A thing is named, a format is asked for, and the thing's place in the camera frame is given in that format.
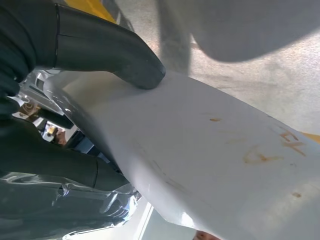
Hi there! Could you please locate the stainless steel workbench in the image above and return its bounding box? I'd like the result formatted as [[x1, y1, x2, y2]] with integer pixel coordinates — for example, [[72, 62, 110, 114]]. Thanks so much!
[[11, 0, 320, 240]]

